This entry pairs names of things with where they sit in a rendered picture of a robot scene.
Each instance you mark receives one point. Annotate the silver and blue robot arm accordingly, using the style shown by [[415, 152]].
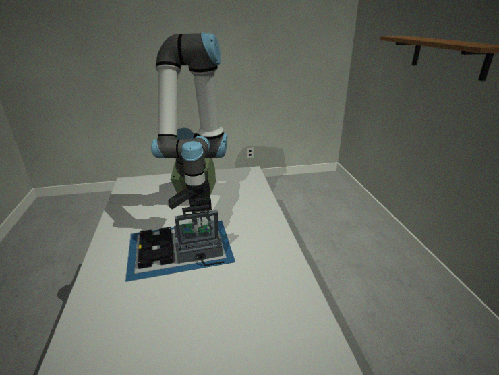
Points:
[[201, 52]]

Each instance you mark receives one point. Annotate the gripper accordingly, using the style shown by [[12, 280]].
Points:
[[202, 196]]

